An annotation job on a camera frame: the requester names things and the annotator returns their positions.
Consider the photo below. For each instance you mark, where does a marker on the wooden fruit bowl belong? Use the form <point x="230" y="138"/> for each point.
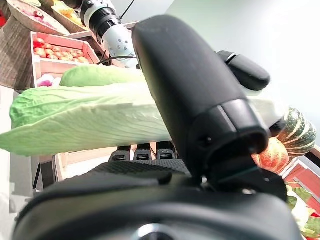
<point x="30" y="22"/>
<point x="65" y="21"/>

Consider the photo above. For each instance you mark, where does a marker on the brown wicker stand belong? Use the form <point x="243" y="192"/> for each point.
<point x="12" y="55"/>

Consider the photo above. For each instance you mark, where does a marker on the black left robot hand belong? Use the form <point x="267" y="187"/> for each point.
<point x="247" y="72"/>

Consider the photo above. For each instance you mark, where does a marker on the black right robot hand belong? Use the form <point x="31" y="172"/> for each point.
<point x="190" y="82"/>

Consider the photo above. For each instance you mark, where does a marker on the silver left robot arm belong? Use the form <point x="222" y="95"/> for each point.
<point x="115" y="37"/>

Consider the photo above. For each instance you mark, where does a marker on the green napa cabbage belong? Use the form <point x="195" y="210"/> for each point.
<point x="87" y="117"/>

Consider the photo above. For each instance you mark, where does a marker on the green striped pumpkin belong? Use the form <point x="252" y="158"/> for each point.
<point x="297" y="132"/>

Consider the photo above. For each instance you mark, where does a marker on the white cauliflower green leaves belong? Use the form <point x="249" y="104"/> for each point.
<point x="300" y="212"/>

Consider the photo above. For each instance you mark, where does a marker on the light wooden slatted crate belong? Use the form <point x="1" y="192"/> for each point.
<point x="75" y="160"/>
<point x="92" y="53"/>
<point x="305" y="172"/>
<point x="47" y="67"/>

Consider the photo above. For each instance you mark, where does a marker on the purple and white onion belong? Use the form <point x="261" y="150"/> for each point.
<point x="46" y="80"/>

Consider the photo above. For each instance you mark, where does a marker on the orange pumpkin green stem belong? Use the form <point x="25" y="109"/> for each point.
<point x="272" y="156"/>

